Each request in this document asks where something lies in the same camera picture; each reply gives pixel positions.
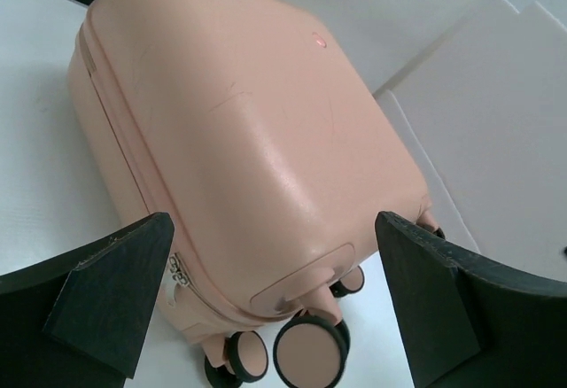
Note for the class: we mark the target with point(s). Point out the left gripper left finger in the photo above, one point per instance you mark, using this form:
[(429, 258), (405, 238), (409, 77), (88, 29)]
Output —
[(80, 319)]

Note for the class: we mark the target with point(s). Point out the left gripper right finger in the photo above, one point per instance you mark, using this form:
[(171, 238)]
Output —
[(466, 320)]

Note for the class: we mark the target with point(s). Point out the pink suitcase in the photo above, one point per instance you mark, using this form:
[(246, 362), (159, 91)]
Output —
[(246, 123)]

